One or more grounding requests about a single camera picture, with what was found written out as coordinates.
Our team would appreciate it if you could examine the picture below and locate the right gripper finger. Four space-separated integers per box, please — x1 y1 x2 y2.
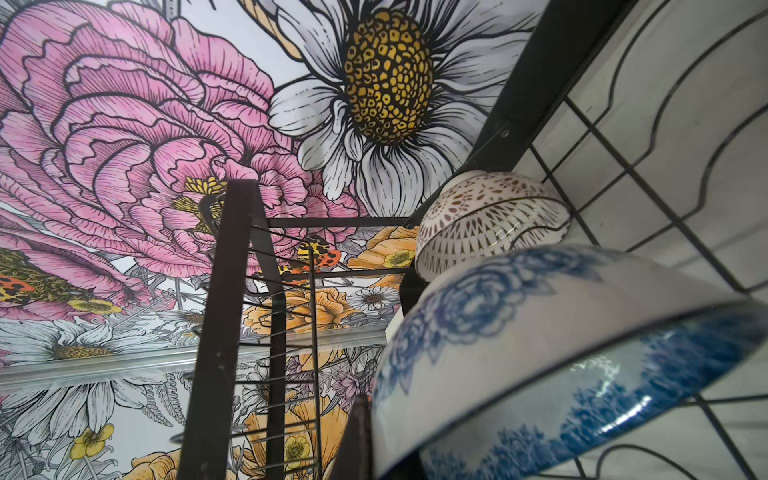
329 394 372 480

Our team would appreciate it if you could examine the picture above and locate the blue floral bowl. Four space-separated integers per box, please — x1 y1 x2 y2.
371 245 767 479

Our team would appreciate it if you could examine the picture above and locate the aluminium wall corner profile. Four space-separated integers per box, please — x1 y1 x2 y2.
1 325 386 390

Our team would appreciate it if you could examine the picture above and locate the black wire dish rack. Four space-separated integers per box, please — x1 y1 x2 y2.
176 0 768 480

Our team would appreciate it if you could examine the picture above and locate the maroon patterned white bowl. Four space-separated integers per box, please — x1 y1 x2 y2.
414 170 572 282

